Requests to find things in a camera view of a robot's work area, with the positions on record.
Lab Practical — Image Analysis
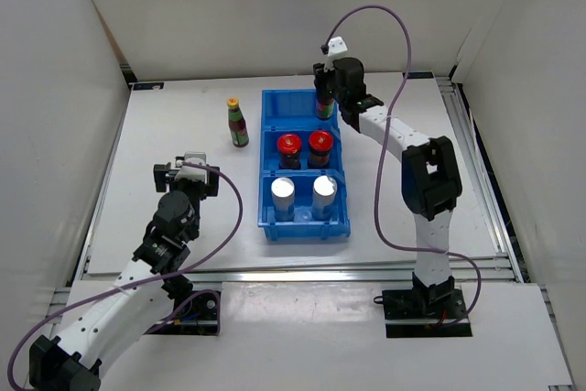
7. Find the tall sauce bottle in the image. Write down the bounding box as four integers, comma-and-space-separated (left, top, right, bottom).
227, 97, 249, 147
316, 94, 335, 120

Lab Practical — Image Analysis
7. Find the red-lid sauce jar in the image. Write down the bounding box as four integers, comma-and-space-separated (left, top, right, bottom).
277, 133, 302, 169
308, 130, 334, 168

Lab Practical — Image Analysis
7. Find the silver can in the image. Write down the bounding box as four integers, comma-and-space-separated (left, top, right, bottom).
311, 175, 338, 221
271, 177, 296, 222

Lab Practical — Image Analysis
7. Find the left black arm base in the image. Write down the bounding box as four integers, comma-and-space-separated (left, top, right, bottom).
146, 289, 222, 336

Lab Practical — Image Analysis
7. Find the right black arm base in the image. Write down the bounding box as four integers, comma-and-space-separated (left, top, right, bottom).
373, 288, 472, 339

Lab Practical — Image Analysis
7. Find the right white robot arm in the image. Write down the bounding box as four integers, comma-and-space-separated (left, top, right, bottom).
312, 57, 462, 318

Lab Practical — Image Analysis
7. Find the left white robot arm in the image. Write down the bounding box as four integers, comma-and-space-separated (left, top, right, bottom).
29, 164, 219, 390

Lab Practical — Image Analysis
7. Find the right black table label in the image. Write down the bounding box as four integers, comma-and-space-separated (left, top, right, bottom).
403, 71, 435, 80

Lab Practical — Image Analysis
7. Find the black table label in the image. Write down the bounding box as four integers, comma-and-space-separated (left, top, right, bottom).
403, 71, 435, 80
132, 81, 165, 91

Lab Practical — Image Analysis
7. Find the left black table label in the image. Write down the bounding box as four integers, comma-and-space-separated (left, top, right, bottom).
132, 81, 165, 91

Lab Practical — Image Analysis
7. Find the blue three-compartment plastic bin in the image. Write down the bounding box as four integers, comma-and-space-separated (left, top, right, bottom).
257, 89, 351, 241

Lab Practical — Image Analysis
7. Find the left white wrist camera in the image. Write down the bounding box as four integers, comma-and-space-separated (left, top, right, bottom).
174, 152, 209, 183

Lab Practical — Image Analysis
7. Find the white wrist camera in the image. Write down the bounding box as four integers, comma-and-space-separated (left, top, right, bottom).
174, 152, 209, 183
320, 37, 348, 71

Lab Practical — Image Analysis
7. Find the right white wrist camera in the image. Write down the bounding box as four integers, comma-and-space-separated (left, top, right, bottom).
320, 37, 348, 71

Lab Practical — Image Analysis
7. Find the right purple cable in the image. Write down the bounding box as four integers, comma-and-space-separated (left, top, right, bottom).
325, 5, 482, 329

